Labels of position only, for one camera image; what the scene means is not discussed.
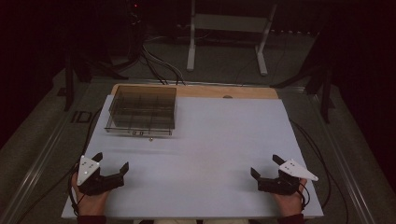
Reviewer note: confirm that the dark equipment with red light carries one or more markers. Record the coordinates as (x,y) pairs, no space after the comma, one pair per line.
(135,28)

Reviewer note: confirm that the clear acrylic drawer box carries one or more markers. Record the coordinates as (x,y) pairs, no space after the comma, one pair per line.
(141,110)

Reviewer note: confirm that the black metal stand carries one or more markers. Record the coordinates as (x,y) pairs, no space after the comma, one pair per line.
(325,93)
(69,77)

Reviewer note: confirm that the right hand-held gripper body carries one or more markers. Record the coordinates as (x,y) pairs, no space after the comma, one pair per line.
(285,182)

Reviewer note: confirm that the metal floor rail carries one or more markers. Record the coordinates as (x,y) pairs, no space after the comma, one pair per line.
(34,168)
(342,161)

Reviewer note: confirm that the white metal stand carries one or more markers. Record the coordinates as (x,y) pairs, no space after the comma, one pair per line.
(230,23)

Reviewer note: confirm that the person's left hand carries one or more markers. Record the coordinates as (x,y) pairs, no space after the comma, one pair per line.
(90,203)

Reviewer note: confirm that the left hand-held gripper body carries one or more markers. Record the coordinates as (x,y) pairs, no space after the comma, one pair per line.
(93,182)

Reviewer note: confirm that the person's right hand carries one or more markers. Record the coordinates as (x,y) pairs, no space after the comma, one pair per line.
(289,203)

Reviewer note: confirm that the white table cover board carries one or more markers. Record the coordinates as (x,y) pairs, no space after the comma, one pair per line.
(211,155)

